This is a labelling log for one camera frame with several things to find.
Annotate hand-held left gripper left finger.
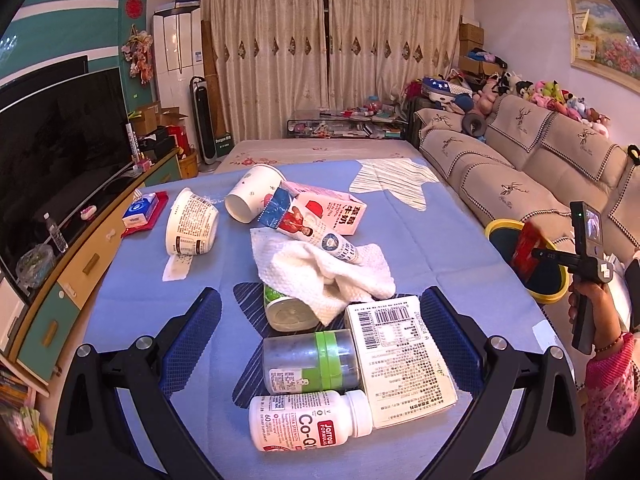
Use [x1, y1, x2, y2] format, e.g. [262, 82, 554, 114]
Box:
[52, 286, 224, 480]

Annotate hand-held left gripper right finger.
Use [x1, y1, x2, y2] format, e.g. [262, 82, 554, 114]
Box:
[420, 286, 588, 480]

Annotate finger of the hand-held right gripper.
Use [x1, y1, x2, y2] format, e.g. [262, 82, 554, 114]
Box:
[531, 246, 571, 268]

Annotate yellow rimmed trash bin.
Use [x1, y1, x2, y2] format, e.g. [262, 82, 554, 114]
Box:
[484, 218, 571, 306]

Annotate red snack packet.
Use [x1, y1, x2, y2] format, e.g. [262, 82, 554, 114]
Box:
[510, 220, 544, 274]

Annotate white barcode carton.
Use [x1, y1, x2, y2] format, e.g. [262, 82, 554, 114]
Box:
[345, 295, 458, 429]

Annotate green and white canister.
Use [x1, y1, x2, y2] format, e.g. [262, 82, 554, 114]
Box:
[263, 282, 321, 333]

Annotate clear jar with green lid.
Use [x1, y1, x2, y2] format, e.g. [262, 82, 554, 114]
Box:
[262, 329, 362, 396]

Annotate white paper towel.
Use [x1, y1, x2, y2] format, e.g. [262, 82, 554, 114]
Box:
[250, 227, 396, 326]

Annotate white bottle with blue emblem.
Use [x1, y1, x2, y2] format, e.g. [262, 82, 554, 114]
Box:
[317, 232, 362, 265]

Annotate white supplement bottle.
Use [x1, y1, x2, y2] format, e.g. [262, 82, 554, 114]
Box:
[248, 390, 374, 453]

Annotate pink milk carton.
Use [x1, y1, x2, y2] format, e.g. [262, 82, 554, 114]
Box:
[257, 180, 368, 243]

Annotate person's right forearm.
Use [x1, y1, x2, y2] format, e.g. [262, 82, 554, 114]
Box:
[582, 332, 640, 472]

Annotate person's right hand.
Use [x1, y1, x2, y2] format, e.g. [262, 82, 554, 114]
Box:
[567, 280, 625, 355]

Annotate white paper receipt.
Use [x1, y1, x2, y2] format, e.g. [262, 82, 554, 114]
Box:
[162, 255, 193, 282]

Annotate white cloth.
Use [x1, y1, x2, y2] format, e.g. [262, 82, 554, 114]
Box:
[600, 255, 640, 332]

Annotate blue star pattern cloth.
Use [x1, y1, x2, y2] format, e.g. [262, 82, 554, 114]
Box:
[25, 157, 556, 480]

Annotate beige sofa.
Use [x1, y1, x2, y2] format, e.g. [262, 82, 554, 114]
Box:
[407, 92, 640, 331]

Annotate white printed paper tub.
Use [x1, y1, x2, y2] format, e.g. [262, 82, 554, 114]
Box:
[165, 187, 220, 257]

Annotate red flat packet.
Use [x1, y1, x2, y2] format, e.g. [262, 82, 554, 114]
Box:
[121, 191, 169, 238]

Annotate blue tissue pack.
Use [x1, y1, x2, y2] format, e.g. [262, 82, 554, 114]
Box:
[122, 196, 160, 228]

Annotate pile of plush toys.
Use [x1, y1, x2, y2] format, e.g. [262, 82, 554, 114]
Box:
[420, 70, 613, 138]

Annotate white paper cup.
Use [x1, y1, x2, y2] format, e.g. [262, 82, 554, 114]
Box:
[224, 164, 287, 224]

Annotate grey neck pillow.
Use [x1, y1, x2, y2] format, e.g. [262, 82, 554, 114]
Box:
[461, 112, 491, 137]

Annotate clear water bottle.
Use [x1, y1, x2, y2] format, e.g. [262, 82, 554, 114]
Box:
[44, 212, 69, 254]

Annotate glass bowl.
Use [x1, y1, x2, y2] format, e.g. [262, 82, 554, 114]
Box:
[15, 245, 56, 288]

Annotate red box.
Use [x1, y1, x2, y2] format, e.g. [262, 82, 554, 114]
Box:
[167, 125, 191, 157]

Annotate colourful books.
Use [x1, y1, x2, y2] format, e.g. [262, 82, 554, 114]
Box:
[0, 365, 53, 468]

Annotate framed flower painting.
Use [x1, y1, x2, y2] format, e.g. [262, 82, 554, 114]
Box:
[565, 0, 640, 81]

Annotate beige floral rug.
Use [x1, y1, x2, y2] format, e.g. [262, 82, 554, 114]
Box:
[215, 138, 426, 176]

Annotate black tower fan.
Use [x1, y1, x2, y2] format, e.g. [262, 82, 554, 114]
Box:
[190, 76, 219, 166]

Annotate open cardboard boxes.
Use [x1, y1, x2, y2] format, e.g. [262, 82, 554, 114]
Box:
[131, 102, 188, 137]

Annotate stack of cardboard boxes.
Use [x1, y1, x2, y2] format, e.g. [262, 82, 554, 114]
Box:
[457, 22, 501, 77]

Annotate black flat television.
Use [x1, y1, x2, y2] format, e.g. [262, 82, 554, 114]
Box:
[0, 67, 138, 291]

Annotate low glass table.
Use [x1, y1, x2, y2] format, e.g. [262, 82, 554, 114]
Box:
[286, 107, 408, 139]

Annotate rolled brown mat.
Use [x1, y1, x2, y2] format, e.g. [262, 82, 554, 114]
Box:
[201, 20, 227, 143]

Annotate beige patterned curtain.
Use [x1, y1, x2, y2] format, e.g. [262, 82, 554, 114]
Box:
[327, 0, 467, 111]
[197, 0, 329, 142]

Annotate white standing air conditioner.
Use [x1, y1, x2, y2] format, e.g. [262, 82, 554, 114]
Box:
[151, 2, 206, 107]

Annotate hanging flower decoration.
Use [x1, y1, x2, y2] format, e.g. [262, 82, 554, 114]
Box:
[122, 25, 154, 86]

